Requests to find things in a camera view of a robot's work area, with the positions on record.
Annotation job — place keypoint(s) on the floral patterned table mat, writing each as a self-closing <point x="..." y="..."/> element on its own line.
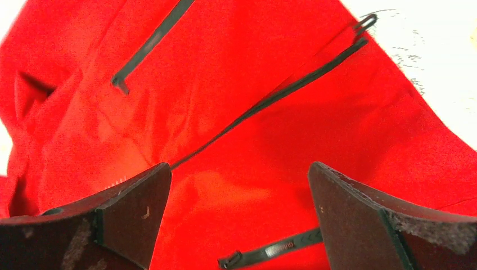
<point x="434" y="44"/>

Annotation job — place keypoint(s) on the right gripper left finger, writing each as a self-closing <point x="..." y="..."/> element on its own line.
<point x="116" y="228"/>

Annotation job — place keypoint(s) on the red zip-up jacket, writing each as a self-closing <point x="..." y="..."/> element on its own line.
<point x="78" y="126"/>

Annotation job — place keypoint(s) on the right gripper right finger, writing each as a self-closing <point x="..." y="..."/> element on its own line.
<point x="365" y="228"/>

